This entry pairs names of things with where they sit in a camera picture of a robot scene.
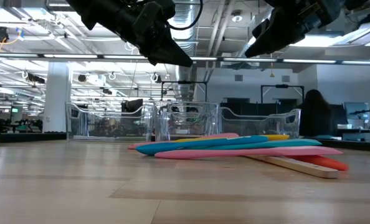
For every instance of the black gantry frame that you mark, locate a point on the black gantry frame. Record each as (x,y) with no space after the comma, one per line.
(281,86)

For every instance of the light blue silicone spatula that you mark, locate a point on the light blue silicone spatula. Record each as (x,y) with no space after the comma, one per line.
(297,143)

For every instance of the blue silicone spoon with label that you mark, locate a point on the blue silicone spoon with label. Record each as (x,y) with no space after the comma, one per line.
(160,148)

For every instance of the yellow silicone spoon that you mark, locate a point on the yellow silicone spoon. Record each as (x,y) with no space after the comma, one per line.
(278,137)

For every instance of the horizontal light bar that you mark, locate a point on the horizontal light bar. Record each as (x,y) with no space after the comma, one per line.
(79,56)

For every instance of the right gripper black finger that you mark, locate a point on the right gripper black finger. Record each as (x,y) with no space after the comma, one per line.
(261,29)
(278,31)

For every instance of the silver spiral duct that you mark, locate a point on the silver spiral duct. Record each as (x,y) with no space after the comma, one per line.
(244,46)
(188,40)

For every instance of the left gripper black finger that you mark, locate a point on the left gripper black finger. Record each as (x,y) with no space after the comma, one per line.
(167,51)

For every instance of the person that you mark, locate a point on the person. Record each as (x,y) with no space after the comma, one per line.
(192,110)
(315,115)

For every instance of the grey desk monitor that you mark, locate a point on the grey desk monitor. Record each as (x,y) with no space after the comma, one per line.
(356,110)

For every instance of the narrow clear plastic bin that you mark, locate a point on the narrow clear plastic bin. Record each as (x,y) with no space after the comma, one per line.
(160,124)

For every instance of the black monitor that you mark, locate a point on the black monitor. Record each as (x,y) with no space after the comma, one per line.
(133,105)

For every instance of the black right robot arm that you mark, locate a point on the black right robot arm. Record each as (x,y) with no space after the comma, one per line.
(359,3)

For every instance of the wide clear plastic bin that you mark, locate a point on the wide clear plastic bin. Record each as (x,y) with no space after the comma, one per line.
(266,124)
(79,124)

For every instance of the white building column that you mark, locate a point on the white building column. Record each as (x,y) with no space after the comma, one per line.
(57,99)

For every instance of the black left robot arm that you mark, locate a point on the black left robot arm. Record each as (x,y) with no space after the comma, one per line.
(88,9)

